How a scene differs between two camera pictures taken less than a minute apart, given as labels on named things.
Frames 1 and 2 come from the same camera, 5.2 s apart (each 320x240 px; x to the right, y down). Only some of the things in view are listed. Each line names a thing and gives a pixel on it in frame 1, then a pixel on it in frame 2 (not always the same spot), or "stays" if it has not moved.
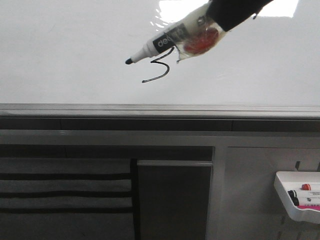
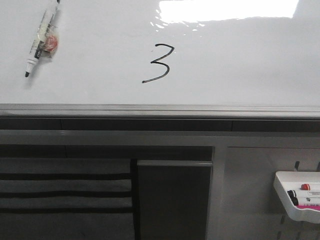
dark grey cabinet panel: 174,199 stays
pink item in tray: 314,207 stays
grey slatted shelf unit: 69,198 stays
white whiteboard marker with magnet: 197,34 → 46,42
